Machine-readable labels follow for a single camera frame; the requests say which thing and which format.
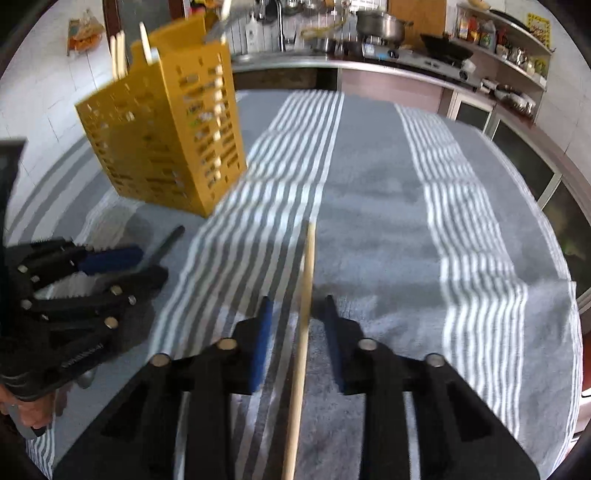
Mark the grey utensil handle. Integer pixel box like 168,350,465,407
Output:
203,18,229,44

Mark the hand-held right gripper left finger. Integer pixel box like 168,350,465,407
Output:
53,295,274,480

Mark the wooden framed glass door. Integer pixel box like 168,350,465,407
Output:
102,0,185,33

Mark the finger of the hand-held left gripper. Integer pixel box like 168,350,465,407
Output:
21,265,169,385
16,237,145,288

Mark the person's left hand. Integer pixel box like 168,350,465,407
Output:
0,385,54,439

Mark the hanging plastic bag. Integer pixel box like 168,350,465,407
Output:
67,16,106,56

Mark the steel faucet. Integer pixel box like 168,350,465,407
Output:
270,0,287,51

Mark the steel sink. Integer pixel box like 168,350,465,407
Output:
231,48,324,63

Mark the white wall shelf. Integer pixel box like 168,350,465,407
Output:
450,2,555,125

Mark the yellow wall poster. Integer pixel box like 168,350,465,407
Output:
526,11,552,47

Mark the black wok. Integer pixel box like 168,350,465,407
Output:
420,33,476,63

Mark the steel cooking pot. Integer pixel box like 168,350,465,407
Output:
355,10,414,43

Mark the gas stove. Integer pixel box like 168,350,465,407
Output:
362,41,483,90

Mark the wooden cutting board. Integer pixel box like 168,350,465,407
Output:
387,0,448,38

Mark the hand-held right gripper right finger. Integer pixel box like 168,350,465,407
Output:
321,294,540,480

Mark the row of condiment bottles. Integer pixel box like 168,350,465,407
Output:
455,9,550,77

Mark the grey striped tablecloth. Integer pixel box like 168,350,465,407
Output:
0,88,583,480

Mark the yellow plastic utensil holder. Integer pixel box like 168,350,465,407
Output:
75,11,249,219

